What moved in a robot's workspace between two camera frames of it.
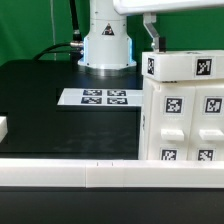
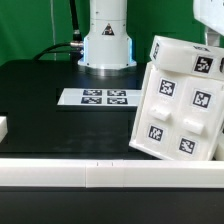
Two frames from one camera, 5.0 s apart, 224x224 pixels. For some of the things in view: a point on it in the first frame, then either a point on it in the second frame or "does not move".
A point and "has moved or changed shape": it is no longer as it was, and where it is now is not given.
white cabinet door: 171,124 has moved or changed shape
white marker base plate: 125,97 does not move
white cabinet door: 207,123 has moved or changed shape
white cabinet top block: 183,65 has moved or changed shape
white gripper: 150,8 → 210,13
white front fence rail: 105,173 does not move
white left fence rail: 3,128 does not move
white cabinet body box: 144,111 has moved or changed shape
